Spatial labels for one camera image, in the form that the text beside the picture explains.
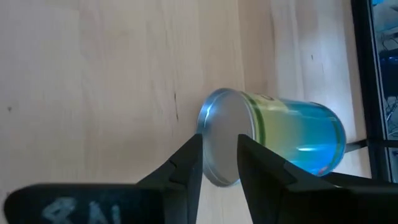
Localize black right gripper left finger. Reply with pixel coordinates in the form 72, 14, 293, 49
2, 133, 204, 224

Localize tall yellow blue gradient can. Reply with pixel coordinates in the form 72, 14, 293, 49
195, 88, 347, 187

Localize black aluminium rig frame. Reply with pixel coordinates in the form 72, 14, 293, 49
345, 0, 398, 184

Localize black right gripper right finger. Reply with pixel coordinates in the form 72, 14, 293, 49
237, 133, 398, 224

